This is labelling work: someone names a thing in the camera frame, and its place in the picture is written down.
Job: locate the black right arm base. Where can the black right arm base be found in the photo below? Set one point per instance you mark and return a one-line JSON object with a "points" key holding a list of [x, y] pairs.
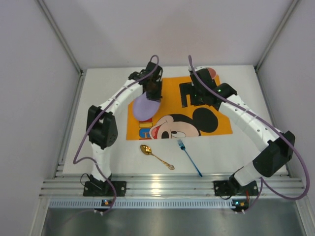
{"points": [[230, 188]]}

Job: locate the aluminium corner post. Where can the aluminium corner post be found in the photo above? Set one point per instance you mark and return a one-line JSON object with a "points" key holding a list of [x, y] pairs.
{"points": [[276, 33], [58, 33]]}

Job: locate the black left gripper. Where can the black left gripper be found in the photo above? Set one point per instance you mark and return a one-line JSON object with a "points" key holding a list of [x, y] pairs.
{"points": [[153, 92]]}

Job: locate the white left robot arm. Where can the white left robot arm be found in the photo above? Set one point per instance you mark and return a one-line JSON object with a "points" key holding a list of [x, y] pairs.
{"points": [[102, 127]]}

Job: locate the orange Mickey Mouse cloth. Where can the orange Mickey Mouse cloth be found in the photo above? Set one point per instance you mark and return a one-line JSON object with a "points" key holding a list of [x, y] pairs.
{"points": [[174, 121]]}

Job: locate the aluminium frame rail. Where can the aluminium frame rail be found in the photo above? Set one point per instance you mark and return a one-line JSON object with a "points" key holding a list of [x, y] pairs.
{"points": [[165, 186]]}

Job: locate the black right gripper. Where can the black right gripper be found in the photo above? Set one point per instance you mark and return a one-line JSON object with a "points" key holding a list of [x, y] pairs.
{"points": [[186, 92]]}

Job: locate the lilac plate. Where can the lilac plate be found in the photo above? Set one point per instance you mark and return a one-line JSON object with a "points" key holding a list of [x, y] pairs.
{"points": [[144, 109]]}

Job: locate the grey slotted cable duct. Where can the grey slotted cable duct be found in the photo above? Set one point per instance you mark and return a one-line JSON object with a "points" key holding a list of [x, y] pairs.
{"points": [[149, 203]]}

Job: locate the pink plastic cup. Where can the pink plastic cup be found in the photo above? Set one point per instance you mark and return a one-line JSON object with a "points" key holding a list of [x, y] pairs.
{"points": [[214, 74]]}

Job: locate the left aluminium corner post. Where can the left aluminium corner post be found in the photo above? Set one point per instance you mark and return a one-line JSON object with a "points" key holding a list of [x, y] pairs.
{"points": [[58, 33]]}

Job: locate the gold ornate spoon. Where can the gold ornate spoon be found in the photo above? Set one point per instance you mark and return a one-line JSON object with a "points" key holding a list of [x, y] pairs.
{"points": [[148, 151]]}

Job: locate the blue metallic fork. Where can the blue metallic fork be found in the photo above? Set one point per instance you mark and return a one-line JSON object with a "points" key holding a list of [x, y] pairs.
{"points": [[183, 148]]}

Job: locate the right aluminium corner post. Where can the right aluminium corner post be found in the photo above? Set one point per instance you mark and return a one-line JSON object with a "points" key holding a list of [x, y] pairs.
{"points": [[276, 33]]}

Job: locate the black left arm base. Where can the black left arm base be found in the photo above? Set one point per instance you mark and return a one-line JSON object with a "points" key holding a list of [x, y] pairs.
{"points": [[98, 188]]}

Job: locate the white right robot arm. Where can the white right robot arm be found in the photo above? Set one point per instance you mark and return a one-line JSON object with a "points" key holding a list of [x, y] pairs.
{"points": [[274, 146]]}

